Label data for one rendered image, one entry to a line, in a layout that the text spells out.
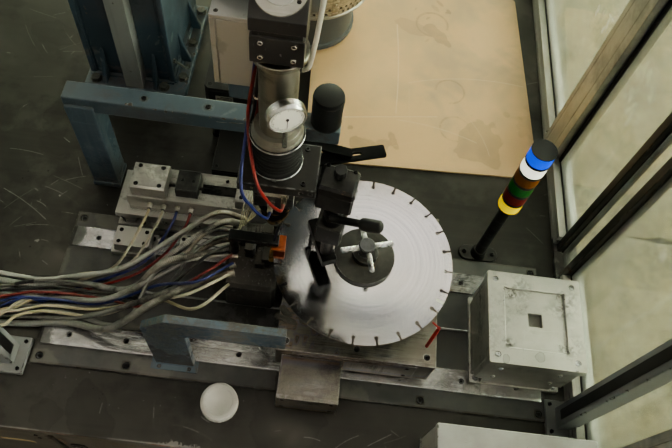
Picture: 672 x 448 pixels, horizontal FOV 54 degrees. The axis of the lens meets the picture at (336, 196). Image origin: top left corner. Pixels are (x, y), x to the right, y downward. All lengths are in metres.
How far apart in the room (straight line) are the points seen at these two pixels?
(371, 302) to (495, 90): 0.78
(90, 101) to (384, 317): 0.66
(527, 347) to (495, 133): 0.61
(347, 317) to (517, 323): 0.33
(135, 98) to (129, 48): 0.29
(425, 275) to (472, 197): 0.39
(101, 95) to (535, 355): 0.93
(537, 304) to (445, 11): 0.92
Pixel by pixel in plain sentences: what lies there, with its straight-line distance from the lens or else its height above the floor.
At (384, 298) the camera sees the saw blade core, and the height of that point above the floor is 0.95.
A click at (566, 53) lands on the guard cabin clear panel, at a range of 1.75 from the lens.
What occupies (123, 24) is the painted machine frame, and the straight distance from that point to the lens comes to 1.52.
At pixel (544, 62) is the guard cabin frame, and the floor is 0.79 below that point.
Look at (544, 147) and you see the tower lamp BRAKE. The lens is 1.17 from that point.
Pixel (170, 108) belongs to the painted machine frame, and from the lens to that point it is 1.27.
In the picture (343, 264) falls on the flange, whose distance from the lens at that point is 1.20.
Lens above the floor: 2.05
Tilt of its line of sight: 59 degrees down
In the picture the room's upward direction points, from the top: 11 degrees clockwise
